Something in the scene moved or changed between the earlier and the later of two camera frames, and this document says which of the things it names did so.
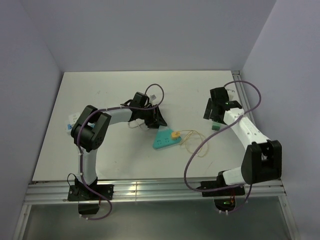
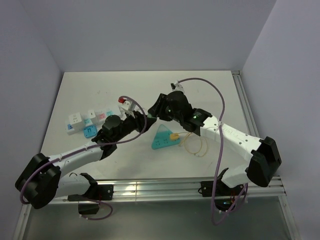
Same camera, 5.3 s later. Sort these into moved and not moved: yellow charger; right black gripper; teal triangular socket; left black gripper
Moved: left black gripper; right black gripper
Not moved: teal triangular socket; yellow charger
